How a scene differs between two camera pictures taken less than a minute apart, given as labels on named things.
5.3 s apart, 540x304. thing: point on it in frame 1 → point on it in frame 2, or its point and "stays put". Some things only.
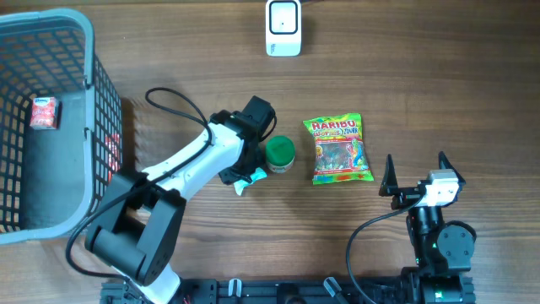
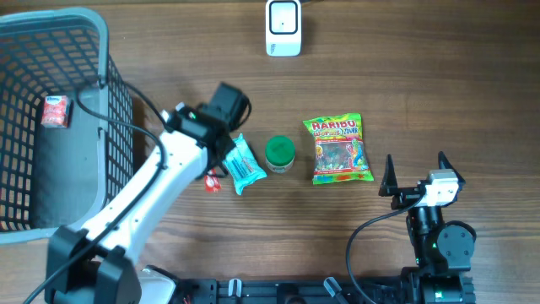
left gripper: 231,176 → 216,162
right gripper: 389,187 stays put
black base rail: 436,290 stays put
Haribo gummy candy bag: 341,154 stays put
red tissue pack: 44,113 → 56,111
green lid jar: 279,154 stays put
